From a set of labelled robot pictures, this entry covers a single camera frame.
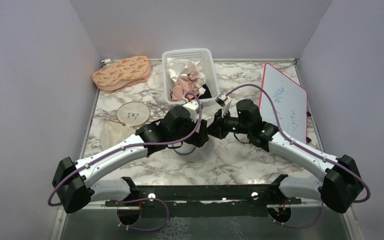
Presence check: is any embroidery hoop with cloth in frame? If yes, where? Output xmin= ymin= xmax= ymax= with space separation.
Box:
xmin=100 ymin=101 xmax=151 ymax=150

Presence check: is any red framed whiteboard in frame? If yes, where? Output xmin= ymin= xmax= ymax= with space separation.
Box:
xmin=261 ymin=63 xmax=308 ymax=143

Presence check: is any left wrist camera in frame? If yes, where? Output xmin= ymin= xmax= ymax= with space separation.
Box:
xmin=182 ymin=100 xmax=201 ymax=123

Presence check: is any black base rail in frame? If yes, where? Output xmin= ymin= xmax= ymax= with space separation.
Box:
xmin=104 ymin=184 xmax=301 ymax=218

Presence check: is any white mesh laundry bag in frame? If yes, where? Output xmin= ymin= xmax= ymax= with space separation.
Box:
xmin=173 ymin=136 xmax=215 ymax=163

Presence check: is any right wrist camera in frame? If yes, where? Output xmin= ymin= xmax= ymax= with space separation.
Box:
xmin=215 ymin=93 xmax=232 ymax=117

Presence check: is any white wall plug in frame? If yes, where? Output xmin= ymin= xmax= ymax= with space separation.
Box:
xmin=101 ymin=58 xmax=112 ymax=65

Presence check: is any black garment in basket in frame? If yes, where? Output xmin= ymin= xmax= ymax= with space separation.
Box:
xmin=198 ymin=84 xmax=212 ymax=100

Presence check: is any white satin garment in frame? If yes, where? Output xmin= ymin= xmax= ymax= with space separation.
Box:
xmin=166 ymin=58 xmax=206 ymax=88

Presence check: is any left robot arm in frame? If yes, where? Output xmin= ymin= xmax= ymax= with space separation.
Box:
xmin=48 ymin=101 xmax=209 ymax=214

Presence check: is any purple cable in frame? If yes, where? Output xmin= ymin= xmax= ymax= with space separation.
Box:
xmin=224 ymin=83 xmax=372 ymax=204
xmin=47 ymin=92 xmax=203 ymax=208

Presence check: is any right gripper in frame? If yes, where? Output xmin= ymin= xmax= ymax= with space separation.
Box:
xmin=205 ymin=108 xmax=251 ymax=140

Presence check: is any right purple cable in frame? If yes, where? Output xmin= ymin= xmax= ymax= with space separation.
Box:
xmin=224 ymin=83 xmax=372 ymax=204

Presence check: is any pink satin bra in basket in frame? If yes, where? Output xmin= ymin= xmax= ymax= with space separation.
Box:
xmin=170 ymin=72 xmax=206 ymax=102

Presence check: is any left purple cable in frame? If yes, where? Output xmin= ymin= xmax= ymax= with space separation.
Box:
xmin=47 ymin=92 xmax=203 ymax=208

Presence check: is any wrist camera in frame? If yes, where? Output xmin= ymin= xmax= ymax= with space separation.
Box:
xmin=215 ymin=93 xmax=232 ymax=117
xmin=182 ymin=100 xmax=201 ymax=123

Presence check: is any carrot pattern pouch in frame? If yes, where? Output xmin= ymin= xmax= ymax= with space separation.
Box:
xmin=91 ymin=55 xmax=152 ymax=91

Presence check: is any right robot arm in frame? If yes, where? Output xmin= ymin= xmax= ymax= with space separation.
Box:
xmin=207 ymin=95 xmax=364 ymax=214

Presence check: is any white plastic basket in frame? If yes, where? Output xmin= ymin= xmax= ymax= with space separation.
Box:
xmin=162 ymin=48 xmax=221 ymax=105

